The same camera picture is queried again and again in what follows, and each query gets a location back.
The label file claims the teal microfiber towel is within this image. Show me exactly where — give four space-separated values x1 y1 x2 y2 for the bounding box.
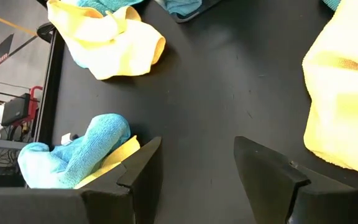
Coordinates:
321 0 343 12
60 0 145 17

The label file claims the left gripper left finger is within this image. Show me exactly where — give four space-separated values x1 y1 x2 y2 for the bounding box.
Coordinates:
0 136 164 224

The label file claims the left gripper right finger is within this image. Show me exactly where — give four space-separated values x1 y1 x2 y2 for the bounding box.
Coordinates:
233 136 358 224

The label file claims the red utility cart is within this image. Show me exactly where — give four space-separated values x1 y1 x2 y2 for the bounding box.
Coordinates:
0 85 44 134

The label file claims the yellow microfiber towel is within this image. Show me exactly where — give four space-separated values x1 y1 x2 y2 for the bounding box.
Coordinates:
46 0 167 81
74 134 142 190
301 0 358 175

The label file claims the black aluminium rig frame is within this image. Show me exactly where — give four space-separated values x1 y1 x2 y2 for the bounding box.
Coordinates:
33 23 65 187

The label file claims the light blue microfiber towel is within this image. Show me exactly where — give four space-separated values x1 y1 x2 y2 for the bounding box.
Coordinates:
159 0 203 16
17 113 132 190

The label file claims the yellow extension cable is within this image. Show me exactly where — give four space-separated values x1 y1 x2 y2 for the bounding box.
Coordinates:
0 9 37 37

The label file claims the clear plastic basket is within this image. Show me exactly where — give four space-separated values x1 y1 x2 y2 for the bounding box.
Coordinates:
154 0 224 24

